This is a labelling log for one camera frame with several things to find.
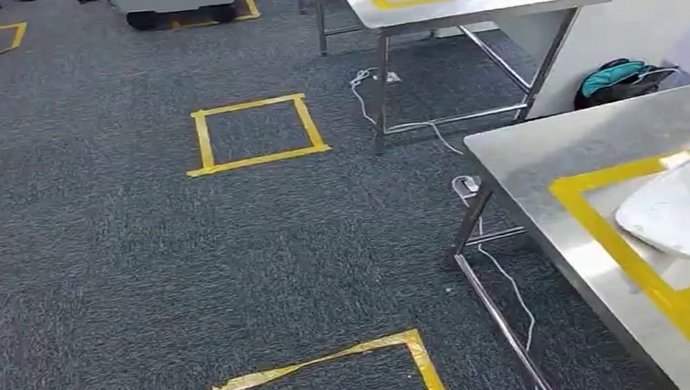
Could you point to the steel table with yellow tape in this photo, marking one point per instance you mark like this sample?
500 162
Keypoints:
429 12
536 150

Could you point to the teal and black backpack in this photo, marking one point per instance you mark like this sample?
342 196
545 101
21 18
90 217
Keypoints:
610 78

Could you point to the white partition panel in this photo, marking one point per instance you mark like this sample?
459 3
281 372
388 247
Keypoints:
625 34

